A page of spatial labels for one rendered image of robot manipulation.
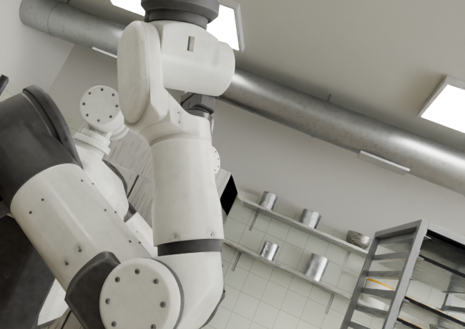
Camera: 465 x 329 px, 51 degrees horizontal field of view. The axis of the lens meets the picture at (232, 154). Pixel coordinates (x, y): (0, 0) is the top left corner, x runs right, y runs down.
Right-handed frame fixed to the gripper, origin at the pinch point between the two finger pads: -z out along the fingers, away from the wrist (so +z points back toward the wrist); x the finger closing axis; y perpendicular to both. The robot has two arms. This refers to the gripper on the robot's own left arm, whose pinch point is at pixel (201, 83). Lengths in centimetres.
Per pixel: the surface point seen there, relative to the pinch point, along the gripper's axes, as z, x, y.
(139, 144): -125, -259, -92
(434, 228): -1, -17, -127
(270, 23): -175, -115, -113
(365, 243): -75, -185, -294
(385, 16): -139, -37, -136
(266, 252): -62, -246, -229
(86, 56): -267, -367, -54
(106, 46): -205, -258, -44
